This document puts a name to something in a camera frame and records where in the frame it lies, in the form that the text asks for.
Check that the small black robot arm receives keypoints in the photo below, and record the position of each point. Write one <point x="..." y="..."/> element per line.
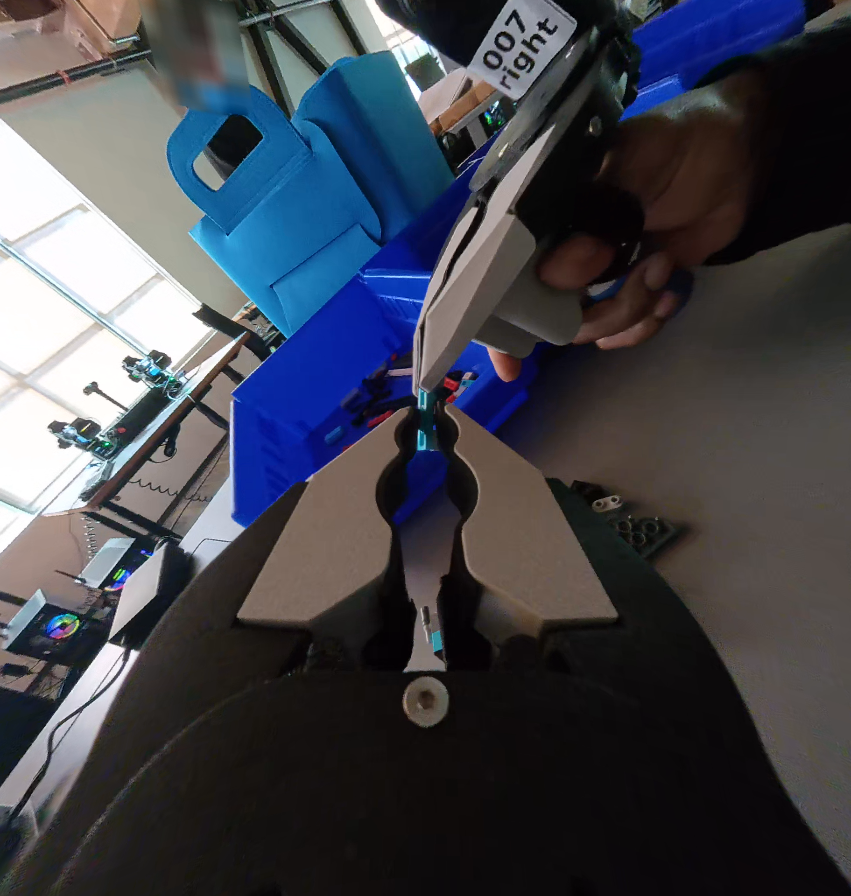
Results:
<point x="151" y="367"/>
<point x="75" y="432"/>

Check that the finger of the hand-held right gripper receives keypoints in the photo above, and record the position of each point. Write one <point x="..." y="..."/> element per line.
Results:
<point x="481" y="280"/>

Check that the person's right hand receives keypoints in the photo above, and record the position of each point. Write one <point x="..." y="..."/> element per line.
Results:
<point x="698" y="175"/>

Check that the dark grey wedge plate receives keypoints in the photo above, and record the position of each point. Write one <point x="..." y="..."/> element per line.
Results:
<point x="646" y="535"/>

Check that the grey side table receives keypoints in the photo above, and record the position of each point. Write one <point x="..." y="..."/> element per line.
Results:
<point x="159" y="420"/>

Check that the pile of mixed toy bricks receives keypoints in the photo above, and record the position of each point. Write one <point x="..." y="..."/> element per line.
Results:
<point x="376" y="406"/>

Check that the black computer tower with lights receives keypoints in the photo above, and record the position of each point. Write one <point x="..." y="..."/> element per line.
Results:
<point x="110" y="563"/>
<point x="54" y="623"/>

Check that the black brick plate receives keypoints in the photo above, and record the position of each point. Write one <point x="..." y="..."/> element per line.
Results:
<point x="586" y="491"/>

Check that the small grey connector piece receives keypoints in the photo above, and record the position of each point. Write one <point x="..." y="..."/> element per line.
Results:
<point x="607" y="501"/>

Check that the person's right forearm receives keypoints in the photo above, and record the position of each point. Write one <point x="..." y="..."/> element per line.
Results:
<point x="817" y="140"/>

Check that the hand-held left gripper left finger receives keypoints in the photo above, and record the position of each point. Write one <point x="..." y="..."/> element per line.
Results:
<point x="313" y="560"/>

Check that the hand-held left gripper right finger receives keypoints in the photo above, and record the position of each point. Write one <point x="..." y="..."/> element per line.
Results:
<point x="537" y="560"/>

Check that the large window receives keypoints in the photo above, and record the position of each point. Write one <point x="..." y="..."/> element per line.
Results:
<point x="47" y="280"/>

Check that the grey desk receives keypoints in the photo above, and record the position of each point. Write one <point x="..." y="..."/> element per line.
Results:
<point x="712" y="455"/>

